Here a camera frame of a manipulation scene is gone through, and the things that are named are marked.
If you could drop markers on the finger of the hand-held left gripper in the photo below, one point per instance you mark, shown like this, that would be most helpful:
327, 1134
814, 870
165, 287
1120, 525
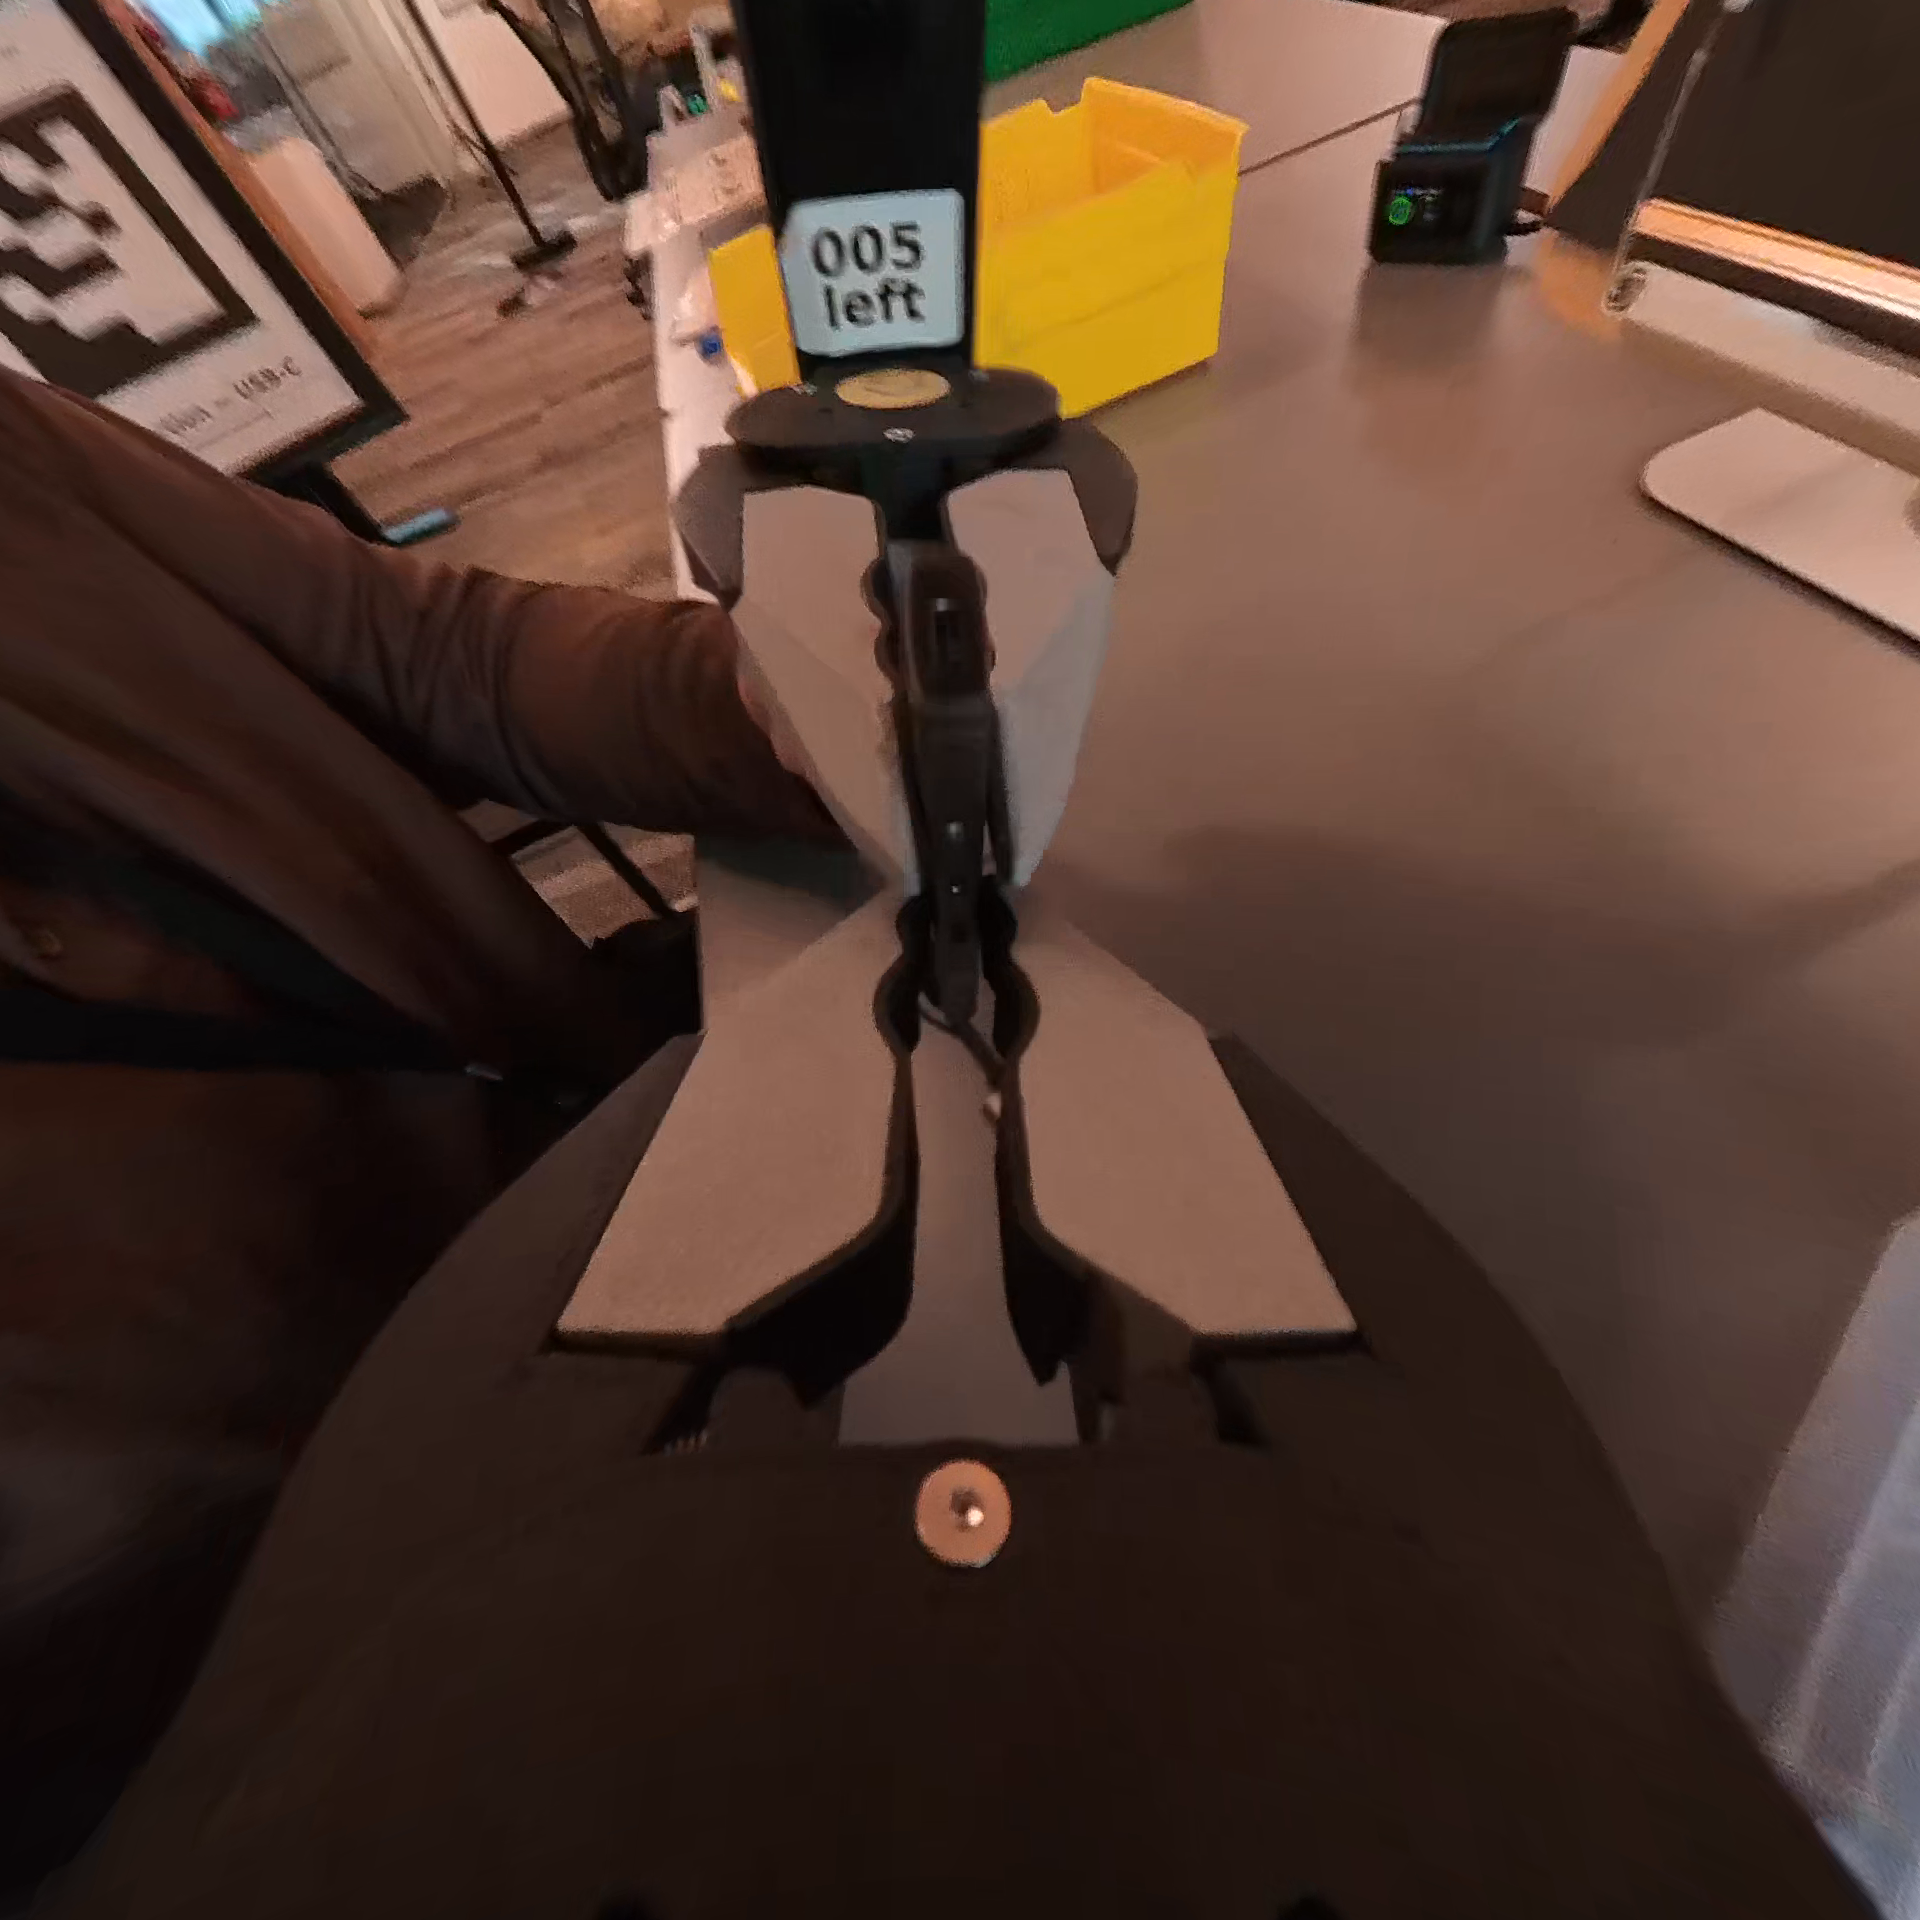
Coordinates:
820, 629
1050, 629

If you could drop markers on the person's left hand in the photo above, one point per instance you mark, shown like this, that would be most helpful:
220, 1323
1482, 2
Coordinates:
780, 744

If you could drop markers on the black charging case with screen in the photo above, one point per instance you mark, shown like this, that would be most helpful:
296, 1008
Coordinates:
1454, 165

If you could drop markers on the slim grey usb hub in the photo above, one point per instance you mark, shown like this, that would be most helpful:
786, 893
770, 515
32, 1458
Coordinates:
949, 750

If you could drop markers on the person's torso brown top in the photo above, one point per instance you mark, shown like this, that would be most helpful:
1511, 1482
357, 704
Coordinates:
196, 1049

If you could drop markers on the black seat chair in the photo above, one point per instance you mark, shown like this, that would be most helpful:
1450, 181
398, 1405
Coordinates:
599, 870

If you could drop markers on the green storage bin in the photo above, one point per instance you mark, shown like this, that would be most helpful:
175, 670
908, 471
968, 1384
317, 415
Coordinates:
1065, 30

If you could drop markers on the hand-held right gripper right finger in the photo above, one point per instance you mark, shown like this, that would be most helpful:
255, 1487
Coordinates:
1172, 1184

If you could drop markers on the framed printed sign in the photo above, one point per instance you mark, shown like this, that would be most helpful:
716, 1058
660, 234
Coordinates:
136, 254

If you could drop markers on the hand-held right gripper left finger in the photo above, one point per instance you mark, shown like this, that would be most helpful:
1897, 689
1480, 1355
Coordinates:
750, 1171

